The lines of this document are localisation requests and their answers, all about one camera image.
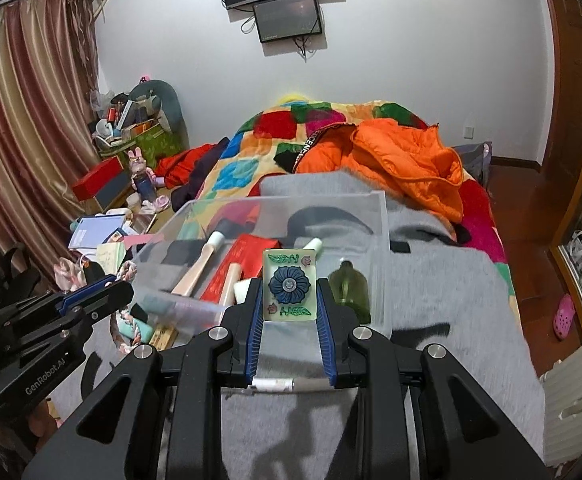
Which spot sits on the clear plastic storage box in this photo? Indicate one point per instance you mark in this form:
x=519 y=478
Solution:
x=184 y=274

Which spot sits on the colourful checkered quilt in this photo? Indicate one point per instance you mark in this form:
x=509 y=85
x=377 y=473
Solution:
x=249 y=159

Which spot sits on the wooden tag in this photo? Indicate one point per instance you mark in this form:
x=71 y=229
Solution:
x=163 y=337

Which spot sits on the pink croc shoe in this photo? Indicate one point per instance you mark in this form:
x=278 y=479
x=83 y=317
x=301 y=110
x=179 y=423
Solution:
x=564 y=316

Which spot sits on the white pen-like tube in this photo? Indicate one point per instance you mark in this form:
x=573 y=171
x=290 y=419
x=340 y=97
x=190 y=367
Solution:
x=315 y=244

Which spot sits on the pink flat box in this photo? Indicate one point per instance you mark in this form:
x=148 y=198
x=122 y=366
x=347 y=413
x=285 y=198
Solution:
x=141 y=239

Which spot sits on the striped curtain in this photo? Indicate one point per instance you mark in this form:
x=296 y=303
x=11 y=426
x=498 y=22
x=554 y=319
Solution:
x=48 y=69

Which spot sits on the red garment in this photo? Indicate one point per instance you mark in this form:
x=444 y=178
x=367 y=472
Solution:
x=176 y=170

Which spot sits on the dark purple garment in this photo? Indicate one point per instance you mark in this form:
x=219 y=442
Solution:
x=182 y=195

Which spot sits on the mint green tube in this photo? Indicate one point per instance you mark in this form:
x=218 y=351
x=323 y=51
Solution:
x=128 y=332

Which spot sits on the dark green spray bottle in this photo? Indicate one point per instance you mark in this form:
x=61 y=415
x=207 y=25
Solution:
x=349 y=288

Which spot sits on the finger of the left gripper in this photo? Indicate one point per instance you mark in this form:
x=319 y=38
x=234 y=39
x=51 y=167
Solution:
x=83 y=289
x=113 y=297

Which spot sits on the orange puffer jacket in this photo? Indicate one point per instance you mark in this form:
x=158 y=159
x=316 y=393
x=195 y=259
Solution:
x=403 y=161

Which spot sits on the beige cosmetic tube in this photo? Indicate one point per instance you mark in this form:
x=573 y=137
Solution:
x=187 y=283

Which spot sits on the red long box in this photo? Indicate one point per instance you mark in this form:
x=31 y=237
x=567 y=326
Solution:
x=97 y=178

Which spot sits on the blue book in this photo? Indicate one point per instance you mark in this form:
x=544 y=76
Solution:
x=93 y=231

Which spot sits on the grey neck pillow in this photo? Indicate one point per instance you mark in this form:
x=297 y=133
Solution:
x=163 y=101

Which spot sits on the grey black blanket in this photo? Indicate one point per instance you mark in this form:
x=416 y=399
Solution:
x=288 y=421

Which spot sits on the pink bunny figure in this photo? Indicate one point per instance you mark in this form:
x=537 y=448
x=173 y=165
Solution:
x=143 y=179

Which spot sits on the green cardboard box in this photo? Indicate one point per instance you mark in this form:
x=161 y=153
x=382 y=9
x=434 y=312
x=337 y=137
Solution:
x=155 y=143

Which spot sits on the small wall monitor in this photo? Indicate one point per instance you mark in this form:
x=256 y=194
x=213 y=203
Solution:
x=287 y=19

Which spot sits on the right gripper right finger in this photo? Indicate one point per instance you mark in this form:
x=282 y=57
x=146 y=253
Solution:
x=417 y=413

